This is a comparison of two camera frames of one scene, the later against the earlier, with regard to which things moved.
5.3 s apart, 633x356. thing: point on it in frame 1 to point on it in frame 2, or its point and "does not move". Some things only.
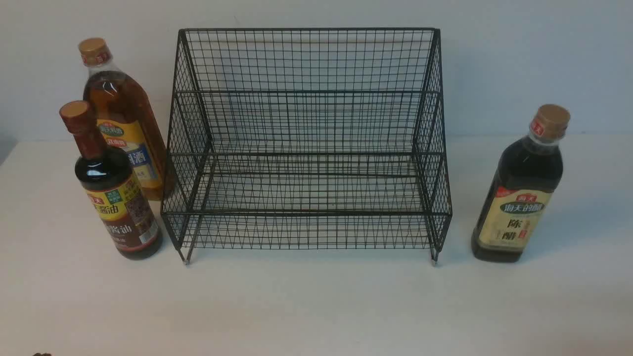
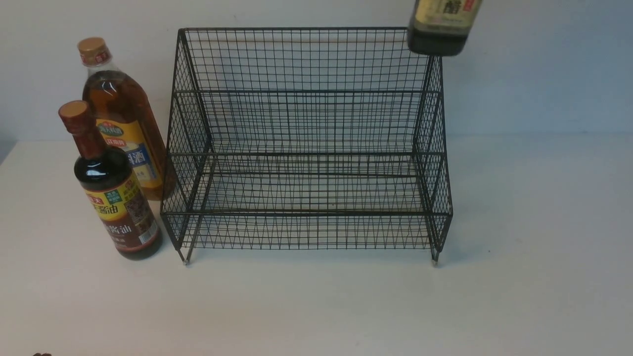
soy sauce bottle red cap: [106, 174] does not move
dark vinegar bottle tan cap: [523, 180] to [441, 27]
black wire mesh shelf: [307, 139] does not move
